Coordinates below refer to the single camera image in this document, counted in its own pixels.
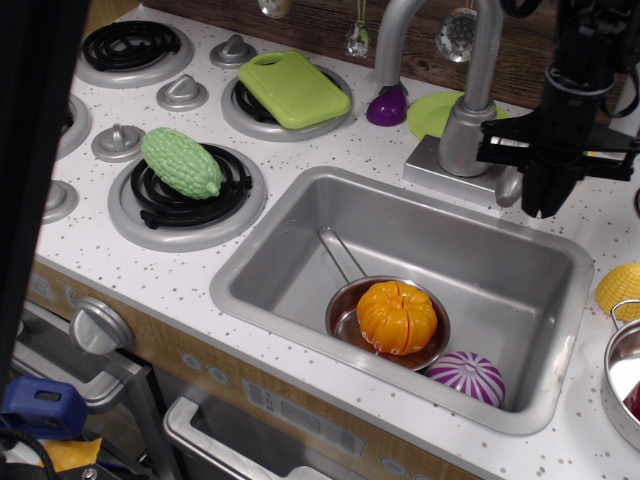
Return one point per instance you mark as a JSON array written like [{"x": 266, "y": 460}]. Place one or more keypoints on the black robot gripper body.
[{"x": 562, "y": 132}]

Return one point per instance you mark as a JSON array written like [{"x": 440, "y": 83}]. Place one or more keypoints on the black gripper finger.
[
  {"x": 533, "y": 201},
  {"x": 559, "y": 186}
]

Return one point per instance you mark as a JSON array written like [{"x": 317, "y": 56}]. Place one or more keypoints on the silver faucet lever handle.
[{"x": 508, "y": 188}]

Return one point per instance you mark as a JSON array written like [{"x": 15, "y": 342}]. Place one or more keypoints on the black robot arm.
[{"x": 605, "y": 32}]

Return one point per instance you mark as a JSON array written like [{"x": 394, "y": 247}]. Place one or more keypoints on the silver toy faucet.
[{"x": 449, "y": 127}]

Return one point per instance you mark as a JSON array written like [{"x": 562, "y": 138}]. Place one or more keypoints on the silver toy sink basin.
[{"x": 472, "y": 312}]

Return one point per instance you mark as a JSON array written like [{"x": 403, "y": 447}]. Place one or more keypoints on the yellow toy corn piece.
[{"x": 620, "y": 284}]

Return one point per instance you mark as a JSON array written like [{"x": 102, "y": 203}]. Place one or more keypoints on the green toy plate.
[{"x": 428, "y": 115}]

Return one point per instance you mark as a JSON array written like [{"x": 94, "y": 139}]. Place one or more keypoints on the purple toy eggplant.
[{"x": 390, "y": 107}]

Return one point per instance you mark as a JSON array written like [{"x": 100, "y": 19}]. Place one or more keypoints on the orange toy pumpkin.
[{"x": 396, "y": 318}]

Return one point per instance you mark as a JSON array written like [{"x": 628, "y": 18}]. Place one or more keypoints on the steel pot at right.
[{"x": 620, "y": 378}]

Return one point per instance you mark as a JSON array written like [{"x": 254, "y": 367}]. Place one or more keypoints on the purple striped toy onion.
[{"x": 471, "y": 374}]

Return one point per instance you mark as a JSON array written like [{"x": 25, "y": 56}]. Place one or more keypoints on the small steel saucepan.
[{"x": 340, "y": 316}]

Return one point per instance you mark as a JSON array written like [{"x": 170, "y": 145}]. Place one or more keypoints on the green toy cutting board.
[{"x": 292, "y": 89}]

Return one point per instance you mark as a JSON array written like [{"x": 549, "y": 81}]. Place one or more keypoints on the middle stove burner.
[{"x": 246, "y": 115}]

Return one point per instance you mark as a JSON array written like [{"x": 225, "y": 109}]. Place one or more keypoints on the hanging silver spoon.
[{"x": 275, "y": 9}]

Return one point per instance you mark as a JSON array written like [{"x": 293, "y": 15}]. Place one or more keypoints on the silver stove knob back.
[{"x": 232, "y": 53}]

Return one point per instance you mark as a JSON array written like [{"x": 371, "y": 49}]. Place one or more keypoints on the silver stove knob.
[
  {"x": 232, "y": 53},
  {"x": 62, "y": 199},
  {"x": 119, "y": 143},
  {"x": 182, "y": 94}
]

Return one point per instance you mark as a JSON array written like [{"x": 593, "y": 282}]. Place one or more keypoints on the green toy bitter gourd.
[{"x": 182, "y": 163}]

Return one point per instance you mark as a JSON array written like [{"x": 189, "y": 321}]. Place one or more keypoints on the silver stove knob middle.
[{"x": 182, "y": 94}]

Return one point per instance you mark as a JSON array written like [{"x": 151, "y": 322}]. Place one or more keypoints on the front stove burner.
[{"x": 150, "y": 214}]

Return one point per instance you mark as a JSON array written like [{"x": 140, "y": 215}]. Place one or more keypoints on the silver stove knob front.
[{"x": 119, "y": 143}]

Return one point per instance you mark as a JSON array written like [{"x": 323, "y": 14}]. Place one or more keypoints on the back left stove burner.
[{"x": 132, "y": 54}]

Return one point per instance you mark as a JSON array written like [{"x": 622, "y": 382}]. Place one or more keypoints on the silver oven dial knob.
[{"x": 97, "y": 329}]

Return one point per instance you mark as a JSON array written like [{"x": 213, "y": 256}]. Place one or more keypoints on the silver stove knob left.
[{"x": 62, "y": 199}]

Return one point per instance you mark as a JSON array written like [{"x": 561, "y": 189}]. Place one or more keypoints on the yellow cloth piece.
[{"x": 70, "y": 454}]

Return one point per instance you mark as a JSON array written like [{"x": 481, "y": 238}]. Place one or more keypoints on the silver post at right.
[{"x": 628, "y": 124}]

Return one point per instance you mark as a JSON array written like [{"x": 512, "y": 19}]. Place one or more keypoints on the silver dishwasher door handle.
[{"x": 218, "y": 441}]

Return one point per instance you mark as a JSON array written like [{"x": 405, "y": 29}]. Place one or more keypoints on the black foreground post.
[{"x": 39, "y": 49}]

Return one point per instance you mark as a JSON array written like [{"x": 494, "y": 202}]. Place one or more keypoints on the silver oven door handle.
[{"x": 44, "y": 349}]

